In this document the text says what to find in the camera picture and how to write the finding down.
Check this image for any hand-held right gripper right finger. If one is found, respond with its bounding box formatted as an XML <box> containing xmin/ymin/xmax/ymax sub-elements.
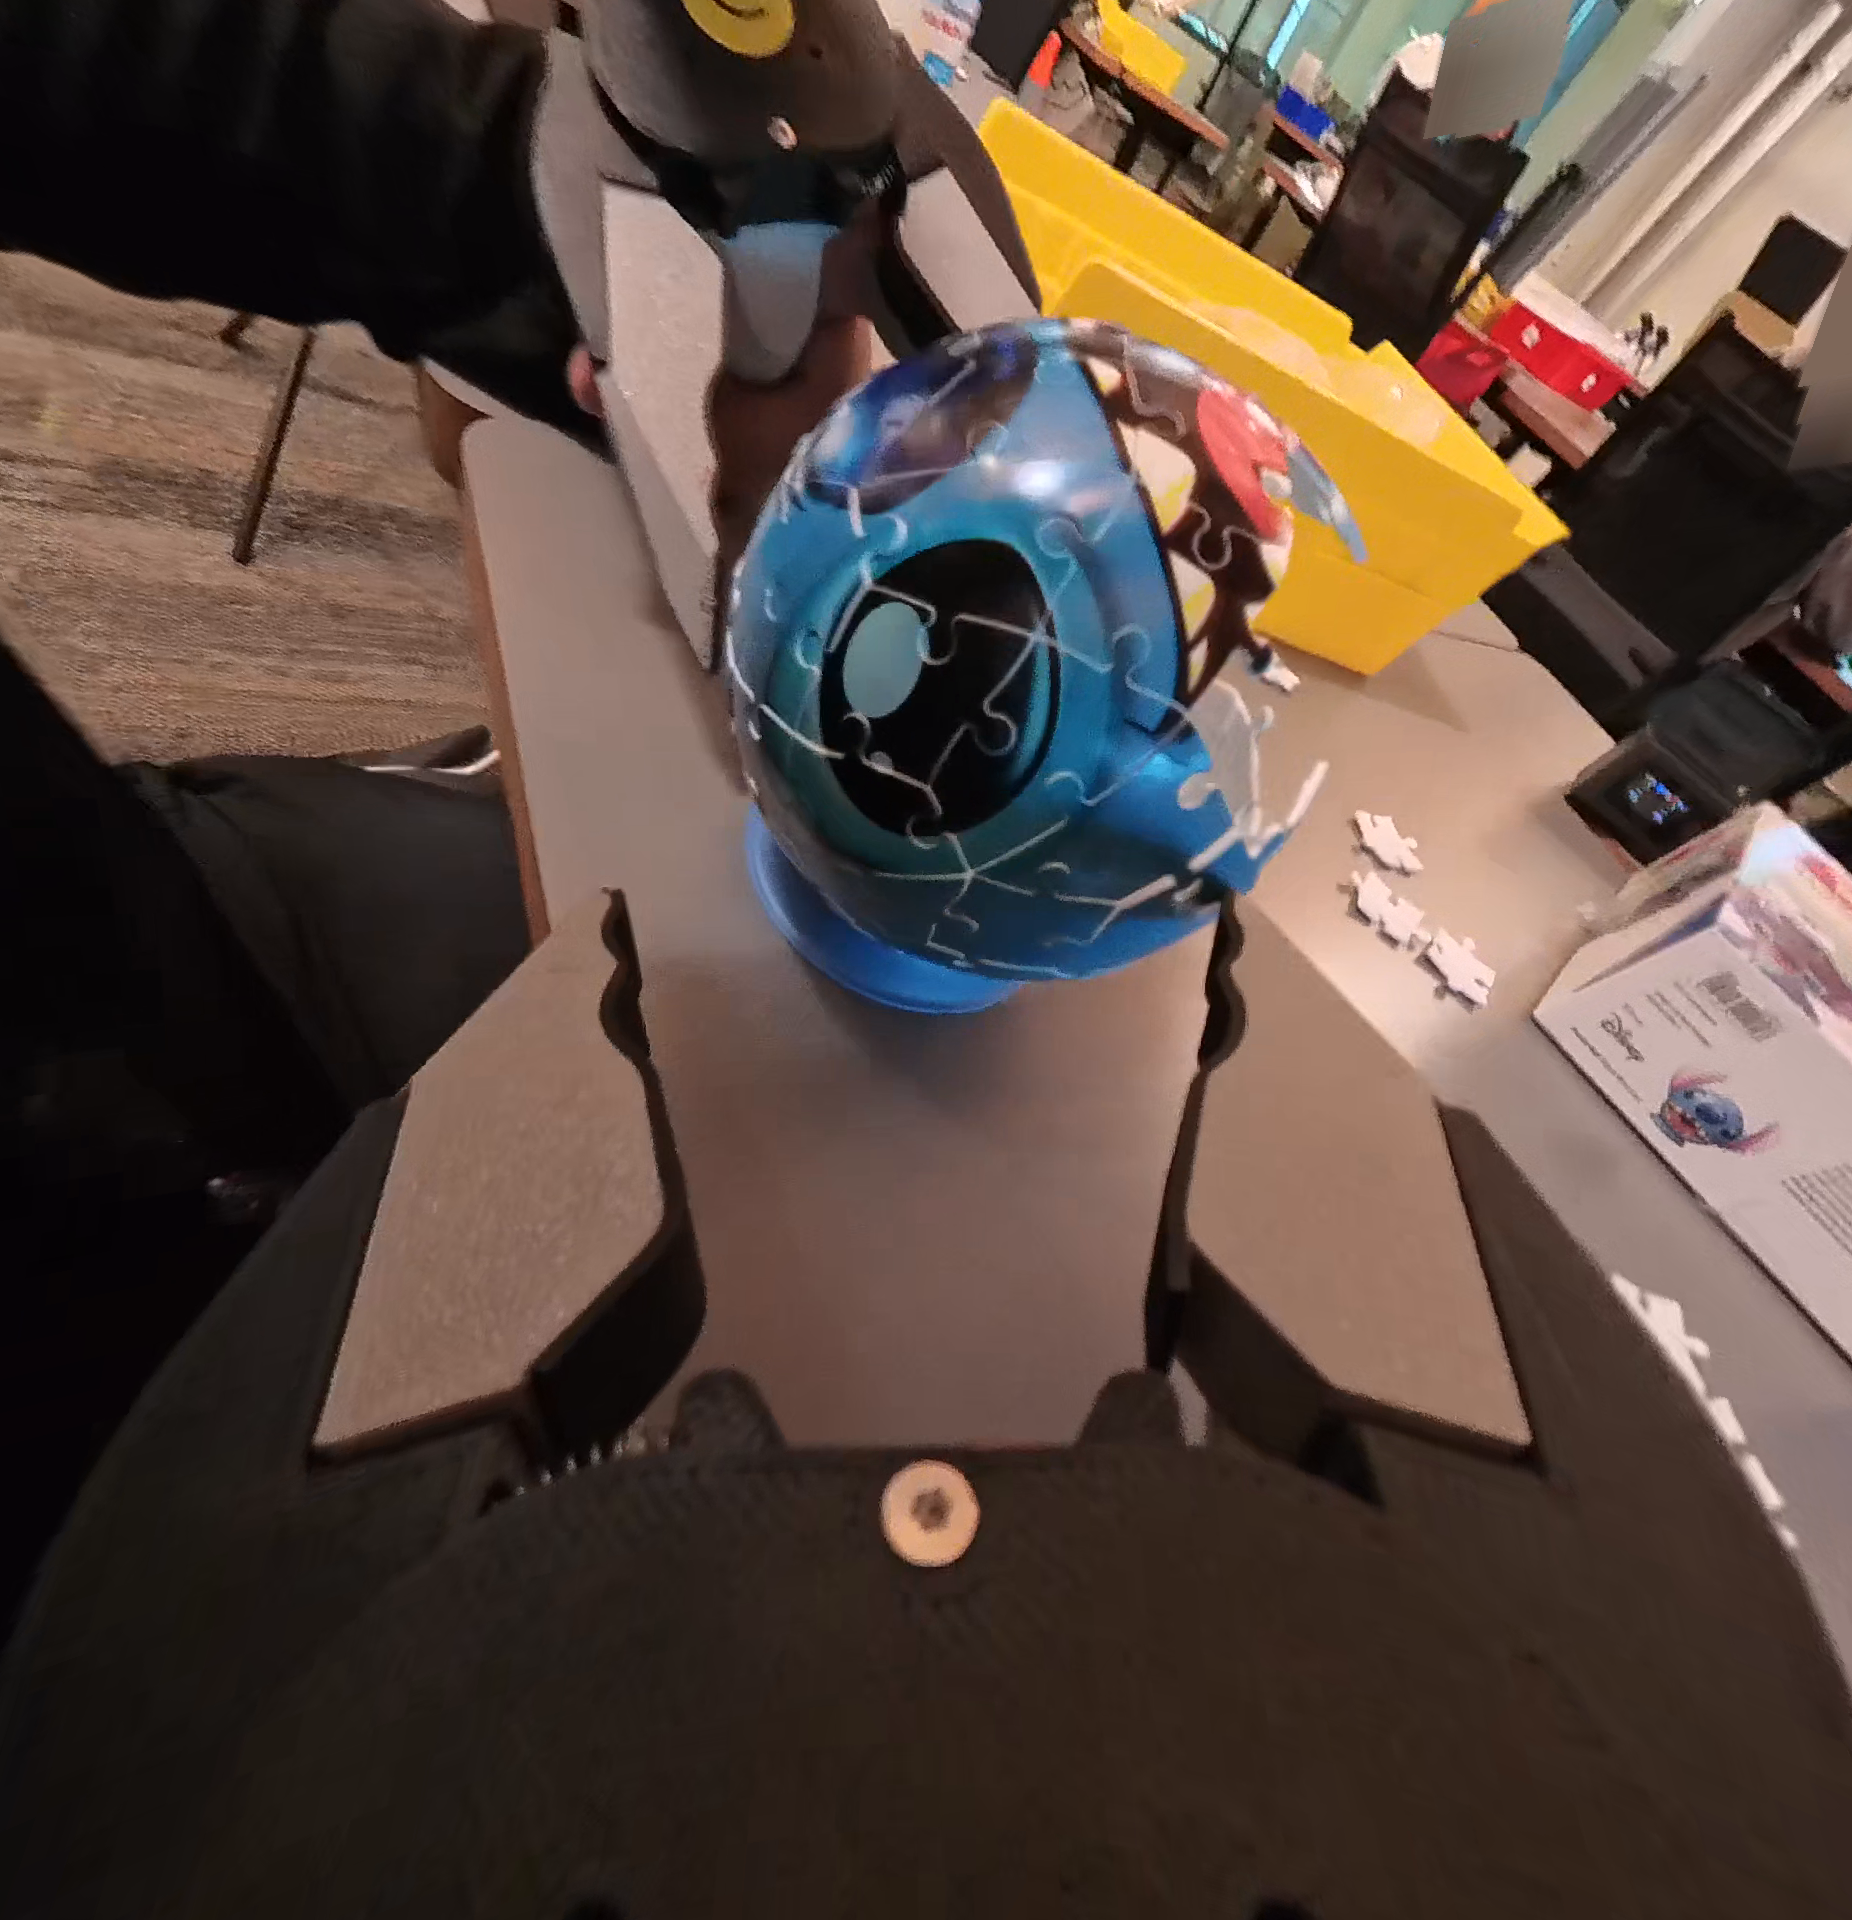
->
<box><xmin>1145</xmin><ymin>896</ymin><xmax>1541</xmax><ymax>1506</ymax></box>

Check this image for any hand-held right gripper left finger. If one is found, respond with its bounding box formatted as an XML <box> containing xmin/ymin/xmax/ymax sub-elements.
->
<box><xmin>307</xmin><ymin>889</ymin><xmax>711</xmax><ymax>1464</ymax></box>

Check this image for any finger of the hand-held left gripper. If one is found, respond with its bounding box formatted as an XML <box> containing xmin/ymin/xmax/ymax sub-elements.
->
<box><xmin>893</xmin><ymin>165</ymin><xmax>1037</xmax><ymax>353</ymax></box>
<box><xmin>602</xmin><ymin>177</ymin><xmax>737</xmax><ymax>671</ymax></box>

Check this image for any blue monster puzzle ball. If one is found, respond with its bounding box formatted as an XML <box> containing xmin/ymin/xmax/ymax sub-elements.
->
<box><xmin>719</xmin><ymin>316</ymin><xmax>1373</xmax><ymax>1014</ymax></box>

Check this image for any person's left forearm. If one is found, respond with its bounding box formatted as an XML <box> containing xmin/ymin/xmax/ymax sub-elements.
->
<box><xmin>0</xmin><ymin>0</ymin><xmax>619</xmax><ymax>458</ymax></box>

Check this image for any person's left hand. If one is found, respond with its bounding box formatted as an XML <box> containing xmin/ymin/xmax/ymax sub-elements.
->
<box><xmin>709</xmin><ymin>224</ymin><xmax>901</xmax><ymax>579</ymax></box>

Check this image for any black tripod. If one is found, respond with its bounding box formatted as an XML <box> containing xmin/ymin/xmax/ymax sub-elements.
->
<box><xmin>228</xmin><ymin>316</ymin><xmax>325</xmax><ymax>568</ymax></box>

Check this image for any person's black top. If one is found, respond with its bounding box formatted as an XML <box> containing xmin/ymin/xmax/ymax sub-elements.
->
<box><xmin>0</xmin><ymin>600</ymin><xmax>536</xmax><ymax>1503</ymax></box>

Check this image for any black mesh office chair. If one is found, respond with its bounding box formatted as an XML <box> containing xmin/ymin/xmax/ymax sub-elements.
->
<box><xmin>1299</xmin><ymin>74</ymin><xmax>1532</xmax><ymax>324</ymax></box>

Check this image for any yellow plastic bin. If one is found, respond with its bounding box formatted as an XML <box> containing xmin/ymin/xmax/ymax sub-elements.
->
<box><xmin>978</xmin><ymin>95</ymin><xmax>1571</xmax><ymax>676</ymax></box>

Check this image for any black device with screen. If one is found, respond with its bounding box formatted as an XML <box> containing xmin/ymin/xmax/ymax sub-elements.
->
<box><xmin>1564</xmin><ymin>667</ymin><xmax>1837</xmax><ymax>870</ymax></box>

